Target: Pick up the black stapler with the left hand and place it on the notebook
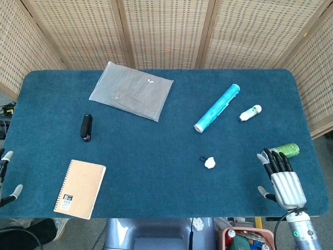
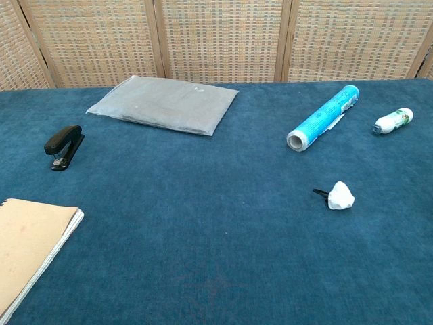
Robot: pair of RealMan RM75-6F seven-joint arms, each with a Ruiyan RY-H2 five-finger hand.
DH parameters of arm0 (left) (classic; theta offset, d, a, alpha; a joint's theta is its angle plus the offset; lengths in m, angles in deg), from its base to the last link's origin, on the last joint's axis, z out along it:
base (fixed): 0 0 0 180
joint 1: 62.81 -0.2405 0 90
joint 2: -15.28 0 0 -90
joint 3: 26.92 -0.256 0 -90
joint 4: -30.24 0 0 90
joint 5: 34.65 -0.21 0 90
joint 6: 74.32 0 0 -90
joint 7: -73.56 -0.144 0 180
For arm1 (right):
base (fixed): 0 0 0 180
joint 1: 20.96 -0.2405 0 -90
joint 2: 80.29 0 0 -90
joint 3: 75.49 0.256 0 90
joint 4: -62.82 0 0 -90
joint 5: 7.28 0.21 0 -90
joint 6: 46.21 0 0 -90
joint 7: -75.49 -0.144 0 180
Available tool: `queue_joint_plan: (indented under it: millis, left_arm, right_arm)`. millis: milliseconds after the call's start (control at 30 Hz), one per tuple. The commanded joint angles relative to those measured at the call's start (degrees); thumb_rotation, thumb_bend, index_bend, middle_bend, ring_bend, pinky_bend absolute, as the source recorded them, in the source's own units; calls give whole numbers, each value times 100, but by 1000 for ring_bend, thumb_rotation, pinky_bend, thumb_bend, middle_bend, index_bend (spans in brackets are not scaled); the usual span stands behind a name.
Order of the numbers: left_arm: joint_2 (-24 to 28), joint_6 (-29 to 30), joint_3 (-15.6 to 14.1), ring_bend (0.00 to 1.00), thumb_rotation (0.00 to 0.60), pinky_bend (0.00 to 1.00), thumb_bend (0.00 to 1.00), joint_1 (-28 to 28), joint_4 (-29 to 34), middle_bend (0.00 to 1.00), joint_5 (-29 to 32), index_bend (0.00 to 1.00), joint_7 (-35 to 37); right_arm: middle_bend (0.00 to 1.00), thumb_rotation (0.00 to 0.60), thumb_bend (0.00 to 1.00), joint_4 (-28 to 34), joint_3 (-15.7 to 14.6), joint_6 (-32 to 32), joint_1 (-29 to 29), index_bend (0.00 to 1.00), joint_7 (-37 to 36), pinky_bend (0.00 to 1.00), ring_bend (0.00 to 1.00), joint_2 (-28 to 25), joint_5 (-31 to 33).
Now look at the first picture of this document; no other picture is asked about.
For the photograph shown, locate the tangled floor cables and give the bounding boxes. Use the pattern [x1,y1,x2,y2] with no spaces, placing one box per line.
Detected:
[0,102,17,139]

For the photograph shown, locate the tan spiral notebook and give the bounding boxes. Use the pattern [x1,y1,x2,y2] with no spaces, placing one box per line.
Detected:
[53,159,107,220]

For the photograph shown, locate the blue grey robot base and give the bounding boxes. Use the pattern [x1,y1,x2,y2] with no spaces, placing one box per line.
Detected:
[103,217,216,250]

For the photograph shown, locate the small white plastic bottle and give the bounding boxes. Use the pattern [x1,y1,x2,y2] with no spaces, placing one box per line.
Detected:
[238,104,263,122]

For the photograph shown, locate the woven rattan folding screen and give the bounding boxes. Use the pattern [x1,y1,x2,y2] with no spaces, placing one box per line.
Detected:
[0,0,333,140]

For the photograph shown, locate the black shoe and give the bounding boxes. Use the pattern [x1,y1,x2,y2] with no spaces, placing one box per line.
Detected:
[0,218,58,250]

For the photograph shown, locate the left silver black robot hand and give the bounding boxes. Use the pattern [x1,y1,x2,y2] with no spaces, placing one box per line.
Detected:
[0,149,24,208]

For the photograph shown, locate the blue cling film roll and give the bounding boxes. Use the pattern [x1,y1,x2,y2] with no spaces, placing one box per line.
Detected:
[194,83,241,134]

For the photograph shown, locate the green drink can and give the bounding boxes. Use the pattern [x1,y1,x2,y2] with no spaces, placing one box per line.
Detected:
[268,143,300,158]

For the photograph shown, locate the pink basket with supplies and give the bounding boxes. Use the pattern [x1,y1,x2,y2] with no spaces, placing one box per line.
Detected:
[216,226,276,250]

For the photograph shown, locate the black stapler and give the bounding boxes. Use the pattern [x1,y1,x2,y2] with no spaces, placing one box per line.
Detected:
[80,113,93,143]

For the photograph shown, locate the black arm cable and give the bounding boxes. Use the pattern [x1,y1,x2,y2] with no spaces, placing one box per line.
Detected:
[273,206,308,250]

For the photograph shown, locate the blue carpet table cover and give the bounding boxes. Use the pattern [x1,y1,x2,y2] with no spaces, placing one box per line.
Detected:
[0,68,330,219]

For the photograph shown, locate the white hair tie with ring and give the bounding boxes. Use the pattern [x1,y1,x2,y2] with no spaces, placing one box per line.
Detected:
[199,156,217,170]

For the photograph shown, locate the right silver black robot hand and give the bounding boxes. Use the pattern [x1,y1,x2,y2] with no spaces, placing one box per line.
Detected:
[257,147,308,210]

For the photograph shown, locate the white bag with grey garment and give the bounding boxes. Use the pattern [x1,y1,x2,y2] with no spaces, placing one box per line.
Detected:
[88,61,174,122]

